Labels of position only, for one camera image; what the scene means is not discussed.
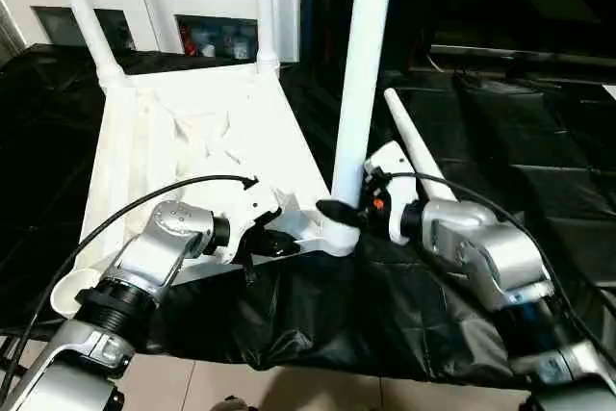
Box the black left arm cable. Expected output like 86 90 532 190
0 174 259 404

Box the white plastic table top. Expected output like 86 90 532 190
50 63 363 321

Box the dark grey curtain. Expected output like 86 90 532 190
0 0 25 67

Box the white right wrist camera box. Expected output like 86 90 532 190
363 140 430 244

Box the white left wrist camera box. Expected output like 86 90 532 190
223 180 286 264

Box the black plastic mat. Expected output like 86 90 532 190
0 40 616 395

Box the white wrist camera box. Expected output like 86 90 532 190
363 140 430 244
223 180 286 264

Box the white plastic table leg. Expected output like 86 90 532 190
46 0 132 90
383 87 459 203
327 0 398 231
252 0 283 75

